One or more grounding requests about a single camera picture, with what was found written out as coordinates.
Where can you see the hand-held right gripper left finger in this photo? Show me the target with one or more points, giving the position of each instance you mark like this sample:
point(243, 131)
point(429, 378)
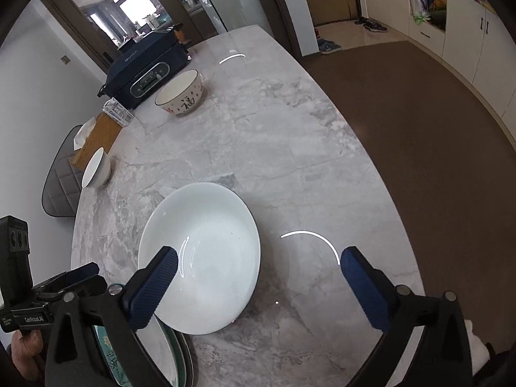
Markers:
point(155, 286)

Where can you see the cream patterned bowl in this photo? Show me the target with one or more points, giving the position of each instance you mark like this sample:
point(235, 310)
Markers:
point(183, 103)

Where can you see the wall switch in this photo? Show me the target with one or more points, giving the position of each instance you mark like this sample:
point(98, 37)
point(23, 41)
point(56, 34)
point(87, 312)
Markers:
point(65, 60)

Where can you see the dark blue electric cooker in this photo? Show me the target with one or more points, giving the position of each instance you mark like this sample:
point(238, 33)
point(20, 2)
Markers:
point(141, 68)

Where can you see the large white bowl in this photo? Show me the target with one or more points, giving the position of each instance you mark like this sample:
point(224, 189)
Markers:
point(217, 250)

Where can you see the grey quilted chair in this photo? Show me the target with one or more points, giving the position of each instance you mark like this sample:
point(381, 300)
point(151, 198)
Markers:
point(60, 185)

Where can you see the white shopping bag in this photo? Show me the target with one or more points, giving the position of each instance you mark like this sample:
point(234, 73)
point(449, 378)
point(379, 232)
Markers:
point(419, 6)

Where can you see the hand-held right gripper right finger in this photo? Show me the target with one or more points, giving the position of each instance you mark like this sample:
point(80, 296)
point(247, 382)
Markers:
point(365, 290)

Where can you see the grey rimmed plate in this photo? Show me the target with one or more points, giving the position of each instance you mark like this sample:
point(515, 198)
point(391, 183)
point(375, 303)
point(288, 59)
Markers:
point(188, 367)

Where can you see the white slipper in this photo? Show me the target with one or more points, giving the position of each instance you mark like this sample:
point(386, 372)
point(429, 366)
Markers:
point(477, 346)

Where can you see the green bag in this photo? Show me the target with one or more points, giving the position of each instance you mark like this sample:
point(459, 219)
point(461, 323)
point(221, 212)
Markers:
point(438, 16)

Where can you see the blue sneaker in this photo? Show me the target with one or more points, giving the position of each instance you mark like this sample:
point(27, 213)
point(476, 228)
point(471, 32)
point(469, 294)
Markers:
point(330, 47)

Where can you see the black sneaker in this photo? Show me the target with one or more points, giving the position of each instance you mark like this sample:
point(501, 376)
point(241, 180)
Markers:
point(361, 20)
point(375, 26)

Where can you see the small clear box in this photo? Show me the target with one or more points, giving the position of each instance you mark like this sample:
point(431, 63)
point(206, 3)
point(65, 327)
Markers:
point(117, 113)

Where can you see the brown framed glass sliding door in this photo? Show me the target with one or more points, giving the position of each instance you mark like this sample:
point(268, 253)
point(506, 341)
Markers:
point(288, 16)

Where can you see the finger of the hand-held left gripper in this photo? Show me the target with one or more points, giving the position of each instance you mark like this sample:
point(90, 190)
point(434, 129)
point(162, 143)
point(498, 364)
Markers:
point(93, 286)
point(82, 271)

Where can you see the wooden tissue box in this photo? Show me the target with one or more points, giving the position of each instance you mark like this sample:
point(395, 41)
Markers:
point(98, 137)

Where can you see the person's left hand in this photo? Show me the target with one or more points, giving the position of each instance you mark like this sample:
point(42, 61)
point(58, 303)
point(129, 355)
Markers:
point(26, 350)

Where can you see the small white bowl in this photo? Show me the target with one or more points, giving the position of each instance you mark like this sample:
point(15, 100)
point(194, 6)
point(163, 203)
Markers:
point(96, 169)

